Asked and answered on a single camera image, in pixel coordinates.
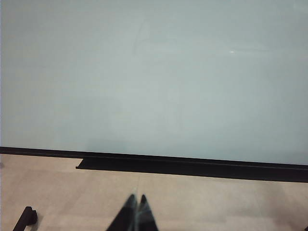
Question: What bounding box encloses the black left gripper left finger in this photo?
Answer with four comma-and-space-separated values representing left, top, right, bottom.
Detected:
105, 193, 139, 231

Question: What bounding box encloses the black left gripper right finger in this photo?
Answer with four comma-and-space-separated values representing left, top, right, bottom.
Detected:
138, 194, 161, 231

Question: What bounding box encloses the black whiteboard tray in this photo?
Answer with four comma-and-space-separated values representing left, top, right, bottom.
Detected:
75, 157, 308, 183

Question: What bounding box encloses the black stand foot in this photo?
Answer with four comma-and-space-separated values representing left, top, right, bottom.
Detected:
13, 205, 38, 231

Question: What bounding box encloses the whiteboard with black frame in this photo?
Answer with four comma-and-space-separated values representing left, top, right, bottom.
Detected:
0, 0, 308, 169

